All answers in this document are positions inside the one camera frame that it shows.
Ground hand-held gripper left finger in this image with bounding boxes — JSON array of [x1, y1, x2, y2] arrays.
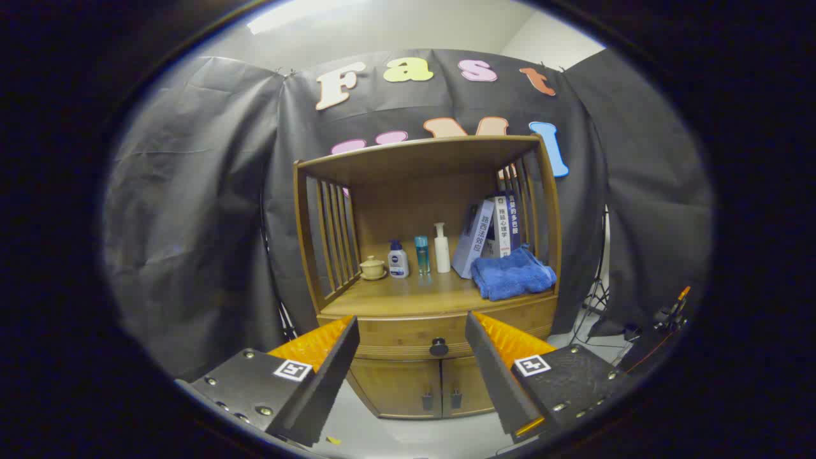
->
[[175, 315, 360, 447]]

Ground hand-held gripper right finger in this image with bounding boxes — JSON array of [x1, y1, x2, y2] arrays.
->
[[465, 311, 632, 444]]

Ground wooden drawer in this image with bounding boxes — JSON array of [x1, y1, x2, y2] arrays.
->
[[317, 295, 559, 361]]

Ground wooden cabinet door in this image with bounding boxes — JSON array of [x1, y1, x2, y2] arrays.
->
[[441, 354, 504, 418], [347, 357, 443, 419]]

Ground wooden countertop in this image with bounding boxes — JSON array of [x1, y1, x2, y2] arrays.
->
[[319, 242, 557, 317]]

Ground wooden cabinet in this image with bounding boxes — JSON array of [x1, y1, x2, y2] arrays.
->
[[293, 134, 563, 420]]

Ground blue folded towel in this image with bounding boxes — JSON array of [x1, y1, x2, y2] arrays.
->
[[470, 245, 557, 302]]

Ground black tripod stand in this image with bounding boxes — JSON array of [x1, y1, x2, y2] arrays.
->
[[571, 207, 613, 345]]

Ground white pump bottle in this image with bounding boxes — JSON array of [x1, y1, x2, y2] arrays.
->
[[433, 222, 451, 274]]

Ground lavender white book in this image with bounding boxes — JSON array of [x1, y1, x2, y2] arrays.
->
[[451, 199, 497, 280]]

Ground white lotion bottle blue cap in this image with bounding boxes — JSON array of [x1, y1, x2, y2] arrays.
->
[[388, 240, 410, 279]]

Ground black device with orange tip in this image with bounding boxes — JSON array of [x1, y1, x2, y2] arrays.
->
[[622, 286, 692, 374]]

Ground black backdrop cloth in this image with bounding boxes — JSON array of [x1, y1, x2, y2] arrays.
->
[[105, 50, 713, 383]]

